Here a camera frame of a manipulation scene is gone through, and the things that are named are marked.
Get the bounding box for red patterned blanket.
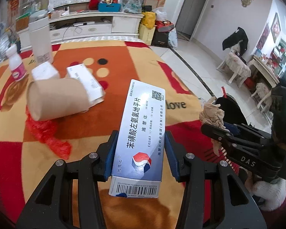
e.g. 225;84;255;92
0;40;226;228

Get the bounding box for white TV cabinet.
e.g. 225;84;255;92
16;11;145;51

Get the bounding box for white gloved right hand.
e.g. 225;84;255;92
245;170;286;211

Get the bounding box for beige stocking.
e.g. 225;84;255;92
199;97;230;157

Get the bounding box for white chair with cover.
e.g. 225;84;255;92
216;51;251;88

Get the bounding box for yellow bag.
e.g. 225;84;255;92
140;11;156;30

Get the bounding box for white pink pill bottle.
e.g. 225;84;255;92
6;44;27;82

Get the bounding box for small white medicine box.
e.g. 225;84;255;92
67;64;105;107

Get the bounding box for clear plastic bag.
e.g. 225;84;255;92
122;0;142;14

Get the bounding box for black trash bin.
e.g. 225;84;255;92
214;95;248;125

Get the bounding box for white side table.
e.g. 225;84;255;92
247;55;279;88

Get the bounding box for blue storage basket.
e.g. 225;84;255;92
98;3;121;12

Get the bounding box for red plastic bag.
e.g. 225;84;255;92
26;108;72;160

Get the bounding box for white thermos bottle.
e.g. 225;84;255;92
29;17;53;66

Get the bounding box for black jacket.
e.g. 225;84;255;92
222;27;248;56

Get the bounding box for blue white medicine box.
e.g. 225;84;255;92
109;80;166;198

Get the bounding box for brown paper cup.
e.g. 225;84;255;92
27;77;90;121

